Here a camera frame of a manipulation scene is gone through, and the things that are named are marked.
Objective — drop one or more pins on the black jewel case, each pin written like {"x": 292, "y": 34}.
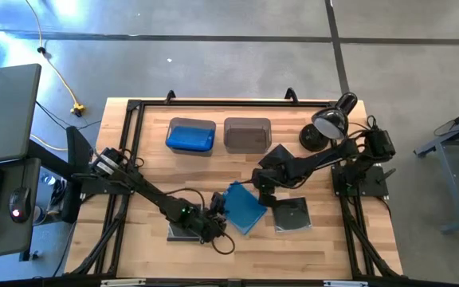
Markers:
{"x": 293, "y": 217}
{"x": 279, "y": 153}
{"x": 177, "y": 233}

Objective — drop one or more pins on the black upright post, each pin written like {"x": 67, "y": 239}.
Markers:
{"x": 72, "y": 203}

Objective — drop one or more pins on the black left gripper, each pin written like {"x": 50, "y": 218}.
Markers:
{"x": 207, "y": 227}

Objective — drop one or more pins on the blue jewel case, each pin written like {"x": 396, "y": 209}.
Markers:
{"x": 189, "y": 138}
{"x": 245, "y": 209}

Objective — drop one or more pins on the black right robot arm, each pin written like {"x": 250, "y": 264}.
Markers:
{"x": 317, "y": 159}

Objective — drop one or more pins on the grey desk top panel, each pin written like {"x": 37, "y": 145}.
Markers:
{"x": 2, "y": 111}

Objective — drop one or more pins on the grey translucent plastic bin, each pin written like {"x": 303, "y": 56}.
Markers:
{"x": 247, "y": 121}
{"x": 191, "y": 120}

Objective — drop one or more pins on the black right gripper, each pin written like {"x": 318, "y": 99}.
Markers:
{"x": 271, "y": 177}

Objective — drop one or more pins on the black computer mouse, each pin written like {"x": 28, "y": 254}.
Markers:
{"x": 20, "y": 199}

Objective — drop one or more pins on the white label strip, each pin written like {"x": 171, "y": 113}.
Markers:
{"x": 345, "y": 284}
{"x": 122, "y": 282}

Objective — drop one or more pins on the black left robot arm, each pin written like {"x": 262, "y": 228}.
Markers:
{"x": 150, "y": 191}

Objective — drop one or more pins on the black aluminium table frame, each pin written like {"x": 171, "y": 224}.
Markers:
{"x": 233, "y": 103}

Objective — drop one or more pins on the black desk lamp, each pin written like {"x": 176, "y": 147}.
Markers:
{"x": 333, "y": 119}

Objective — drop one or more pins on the black frame hook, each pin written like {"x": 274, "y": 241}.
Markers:
{"x": 291, "y": 89}
{"x": 171, "y": 92}

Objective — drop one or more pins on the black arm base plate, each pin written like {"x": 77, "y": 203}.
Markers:
{"x": 94, "y": 186}
{"x": 373, "y": 187}

